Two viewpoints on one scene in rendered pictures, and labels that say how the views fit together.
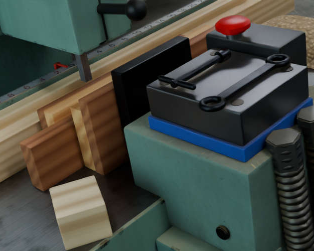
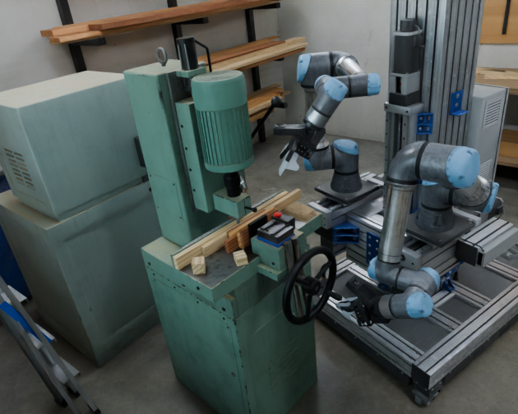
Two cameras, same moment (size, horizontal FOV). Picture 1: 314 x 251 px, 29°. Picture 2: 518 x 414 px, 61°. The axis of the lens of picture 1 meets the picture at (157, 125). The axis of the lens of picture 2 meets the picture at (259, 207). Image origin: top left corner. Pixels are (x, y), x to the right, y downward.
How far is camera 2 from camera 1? 105 cm
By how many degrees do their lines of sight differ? 3
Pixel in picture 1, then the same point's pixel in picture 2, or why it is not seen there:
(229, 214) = (275, 259)
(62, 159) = (233, 245)
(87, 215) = (242, 258)
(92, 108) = (242, 232)
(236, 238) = (276, 264)
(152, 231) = (256, 264)
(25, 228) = (226, 261)
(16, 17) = (220, 206)
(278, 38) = (288, 218)
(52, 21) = (232, 209)
